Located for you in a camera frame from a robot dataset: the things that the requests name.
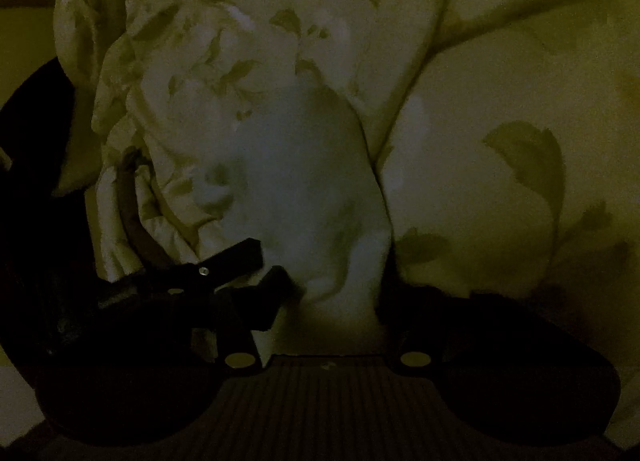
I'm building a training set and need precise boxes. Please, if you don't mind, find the small pale blue garment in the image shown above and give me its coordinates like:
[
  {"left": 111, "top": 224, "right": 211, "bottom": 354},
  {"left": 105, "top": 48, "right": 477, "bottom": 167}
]
[{"left": 194, "top": 74, "right": 392, "bottom": 349}]

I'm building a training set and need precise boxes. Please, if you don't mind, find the floral patterned cream duvet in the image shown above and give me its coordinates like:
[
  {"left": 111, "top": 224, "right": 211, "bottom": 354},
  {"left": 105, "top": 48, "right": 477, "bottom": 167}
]
[{"left": 53, "top": 0, "right": 639, "bottom": 447}]

